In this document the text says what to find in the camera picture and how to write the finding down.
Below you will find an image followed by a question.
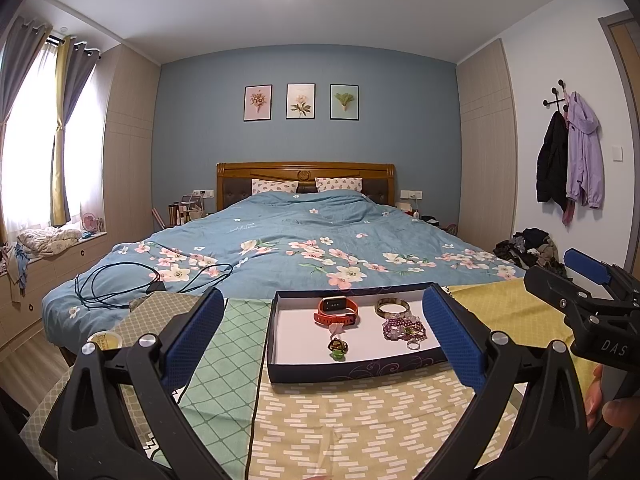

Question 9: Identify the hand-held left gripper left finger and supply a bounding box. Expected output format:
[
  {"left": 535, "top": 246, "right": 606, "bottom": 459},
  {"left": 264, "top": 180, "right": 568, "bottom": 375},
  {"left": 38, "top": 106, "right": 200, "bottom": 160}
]
[{"left": 39, "top": 287, "right": 226, "bottom": 480}]

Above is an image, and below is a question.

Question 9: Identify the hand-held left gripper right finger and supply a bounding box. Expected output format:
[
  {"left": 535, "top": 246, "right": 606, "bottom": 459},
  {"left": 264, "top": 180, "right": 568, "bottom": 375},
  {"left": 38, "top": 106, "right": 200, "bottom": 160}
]
[{"left": 421, "top": 285, "right": 596, "bottom": 480}]

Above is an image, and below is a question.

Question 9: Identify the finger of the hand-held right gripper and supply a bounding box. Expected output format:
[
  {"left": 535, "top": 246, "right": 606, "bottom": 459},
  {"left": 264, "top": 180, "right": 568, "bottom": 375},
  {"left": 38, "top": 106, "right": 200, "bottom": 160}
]
[
  {"left": 563, "top": 248, "right": 640, "bottom": 307},
  {"left": 523, "top": 265, "right": 617, "bottom": 332}
]

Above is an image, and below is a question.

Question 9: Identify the purple bead bracelet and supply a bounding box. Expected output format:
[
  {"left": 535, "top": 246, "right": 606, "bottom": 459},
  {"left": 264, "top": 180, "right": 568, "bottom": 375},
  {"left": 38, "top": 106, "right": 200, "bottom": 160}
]
[{"left": 381, "top": 314, "right": 428, "bottom": 343}]

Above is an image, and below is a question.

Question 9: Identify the amber bangle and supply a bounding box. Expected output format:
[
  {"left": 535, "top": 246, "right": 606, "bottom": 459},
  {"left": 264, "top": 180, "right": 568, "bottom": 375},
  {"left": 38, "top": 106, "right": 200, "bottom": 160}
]
[{"left": 375, "top": 298, "right": 412, "bottom": 318}]

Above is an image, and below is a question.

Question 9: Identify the dark blue cardboard box tray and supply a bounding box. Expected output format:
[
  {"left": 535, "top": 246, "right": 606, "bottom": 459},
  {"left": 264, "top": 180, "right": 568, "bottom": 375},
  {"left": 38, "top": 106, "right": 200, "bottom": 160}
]
[{"left": 265, "top": 282, "right": 453, "bottom": 385}]

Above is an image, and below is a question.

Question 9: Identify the orange smartwatch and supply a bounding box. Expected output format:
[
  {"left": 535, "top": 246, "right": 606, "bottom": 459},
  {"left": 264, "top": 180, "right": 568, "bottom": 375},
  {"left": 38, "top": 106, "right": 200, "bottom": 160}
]
[{"left": 313, "top": 296, "right": 360, "bottom": 326}]

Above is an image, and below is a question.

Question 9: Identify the person's right hand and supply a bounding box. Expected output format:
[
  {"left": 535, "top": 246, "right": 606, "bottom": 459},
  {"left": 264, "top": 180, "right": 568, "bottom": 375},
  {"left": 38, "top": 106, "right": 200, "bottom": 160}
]
[{"left": 584, "top": 364, "right": 640, "bottom": 431}]

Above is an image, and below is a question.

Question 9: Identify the pile of dark clothes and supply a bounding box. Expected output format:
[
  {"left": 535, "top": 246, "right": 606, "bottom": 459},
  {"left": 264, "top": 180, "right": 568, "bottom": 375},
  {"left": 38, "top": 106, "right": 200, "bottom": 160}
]
[{"left": 492, "top": 227, "right": 568, "bottom": 278}]

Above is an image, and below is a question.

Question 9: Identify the cup of yellow liquid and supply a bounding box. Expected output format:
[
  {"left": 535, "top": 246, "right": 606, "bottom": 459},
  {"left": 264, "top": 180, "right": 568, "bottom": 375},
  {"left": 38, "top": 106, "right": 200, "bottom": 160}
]
[{"left": 87, "top": 331, "right": 125, "bottom": 356}]

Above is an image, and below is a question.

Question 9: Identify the black jacket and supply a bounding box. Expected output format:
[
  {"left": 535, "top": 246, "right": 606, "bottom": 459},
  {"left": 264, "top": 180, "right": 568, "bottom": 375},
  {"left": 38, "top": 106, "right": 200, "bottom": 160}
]
[{"left": 536, "top": 110, "right": 571, "bottom": 211}]

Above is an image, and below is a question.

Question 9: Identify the purple jacket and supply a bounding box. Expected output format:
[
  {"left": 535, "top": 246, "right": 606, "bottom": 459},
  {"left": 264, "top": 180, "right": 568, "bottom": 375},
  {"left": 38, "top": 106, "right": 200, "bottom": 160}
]
[{"left": 562, "top": 91, "right": 605, "bottom": 226}]

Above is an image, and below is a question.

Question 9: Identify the group of cosmetics bottles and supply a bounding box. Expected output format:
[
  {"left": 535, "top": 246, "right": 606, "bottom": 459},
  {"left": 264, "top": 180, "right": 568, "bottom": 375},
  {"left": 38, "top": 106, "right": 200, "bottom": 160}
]
[{"left": 151, "top": 191, "right": 211, "bottom": 231}]

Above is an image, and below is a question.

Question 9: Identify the beige wardrobe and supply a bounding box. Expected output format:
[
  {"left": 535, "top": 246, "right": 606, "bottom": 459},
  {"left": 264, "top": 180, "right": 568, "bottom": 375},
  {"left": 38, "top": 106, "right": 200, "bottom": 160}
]
[
  {"left": 102, "top": 44, "right": 162, "bottom": 248},
  {"left": 456, "top": 39, "right": 519, "bottom": 261}
]

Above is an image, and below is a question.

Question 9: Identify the window seat cabinet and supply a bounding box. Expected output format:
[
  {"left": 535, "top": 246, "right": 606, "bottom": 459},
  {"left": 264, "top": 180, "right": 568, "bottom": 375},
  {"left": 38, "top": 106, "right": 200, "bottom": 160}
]
[{"left": 0, "top": 232, "right": 108, "bottom": 351}]

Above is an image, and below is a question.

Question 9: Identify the bed with floral duvet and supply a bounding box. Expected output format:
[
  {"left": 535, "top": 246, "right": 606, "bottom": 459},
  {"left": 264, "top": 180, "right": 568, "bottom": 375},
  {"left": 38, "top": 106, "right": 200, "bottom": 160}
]
[{"left": 41, "top": 190, "right": 528, "bottom": 346}]

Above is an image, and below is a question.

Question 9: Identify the wooden door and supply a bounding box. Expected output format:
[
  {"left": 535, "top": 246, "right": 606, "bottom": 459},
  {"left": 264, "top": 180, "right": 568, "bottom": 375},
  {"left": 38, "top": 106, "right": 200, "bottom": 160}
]
[{"left": 597, "top": 10, "right": 640, "bottom": 271}]

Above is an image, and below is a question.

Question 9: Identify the spotted white pillow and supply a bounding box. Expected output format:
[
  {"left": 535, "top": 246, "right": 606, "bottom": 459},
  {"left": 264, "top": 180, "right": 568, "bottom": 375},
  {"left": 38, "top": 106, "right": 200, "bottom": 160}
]
[
  {"left": 251, "top": 178, "right": 299, "bottom": 196},
  {"left": 314, "top": 176, "right": 363, "bottom": 193}
]

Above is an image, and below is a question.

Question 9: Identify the crumpled bedding pile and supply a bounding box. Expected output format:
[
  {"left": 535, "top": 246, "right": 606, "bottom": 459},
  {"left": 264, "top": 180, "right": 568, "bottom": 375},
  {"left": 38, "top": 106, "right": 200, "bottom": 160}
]
[{"left": 16, "top": 227, "right": 82, "bottom": 258}]

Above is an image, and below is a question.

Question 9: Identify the blue cloth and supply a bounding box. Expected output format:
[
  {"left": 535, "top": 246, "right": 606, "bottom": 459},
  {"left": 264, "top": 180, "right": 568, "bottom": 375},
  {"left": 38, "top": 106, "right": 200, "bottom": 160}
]
[{"left": 5, "top": 242, "right": 31, "bottom": 291}]

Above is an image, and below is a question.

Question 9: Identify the wooden bed headboard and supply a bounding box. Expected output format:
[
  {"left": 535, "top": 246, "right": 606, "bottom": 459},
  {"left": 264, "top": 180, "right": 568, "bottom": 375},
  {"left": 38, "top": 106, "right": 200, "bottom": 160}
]
[{"left": 216, "top": 161, "right": 397, "bottom": 211}]

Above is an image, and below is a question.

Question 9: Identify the pink framed flower picture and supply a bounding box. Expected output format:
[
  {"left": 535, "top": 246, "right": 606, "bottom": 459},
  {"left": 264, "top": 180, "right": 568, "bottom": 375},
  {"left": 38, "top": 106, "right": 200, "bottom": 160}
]
[{"left": 244, "top": 85, "right": 272, "bottom": 122}]

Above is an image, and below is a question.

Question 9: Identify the teal framed flower picture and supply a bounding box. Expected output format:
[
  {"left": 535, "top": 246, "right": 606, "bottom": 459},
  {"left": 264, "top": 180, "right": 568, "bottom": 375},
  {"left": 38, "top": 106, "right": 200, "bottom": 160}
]
[{"left": 330, "top": 83, "right": 361, "bottom": 121}]

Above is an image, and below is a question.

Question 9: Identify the white framed flower picture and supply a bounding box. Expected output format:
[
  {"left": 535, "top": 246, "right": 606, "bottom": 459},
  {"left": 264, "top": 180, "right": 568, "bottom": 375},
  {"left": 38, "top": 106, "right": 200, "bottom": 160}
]
[{"left": 286, "top": 83, "right": 316, "bottom": 120}]

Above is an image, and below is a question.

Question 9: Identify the grey and yellow curtain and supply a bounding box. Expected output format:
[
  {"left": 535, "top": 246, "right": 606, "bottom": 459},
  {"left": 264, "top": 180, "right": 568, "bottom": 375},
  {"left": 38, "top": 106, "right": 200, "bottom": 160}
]
[{"left": 50, "top": 34, "right": 101, "bottom": 228}]

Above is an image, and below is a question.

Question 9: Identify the black wall coat rack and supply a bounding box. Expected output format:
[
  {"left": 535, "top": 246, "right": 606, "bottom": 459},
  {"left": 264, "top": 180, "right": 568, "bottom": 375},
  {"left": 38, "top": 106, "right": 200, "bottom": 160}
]
[{"left": 542, "top": 79, "right": 573, "bottom": 111}]

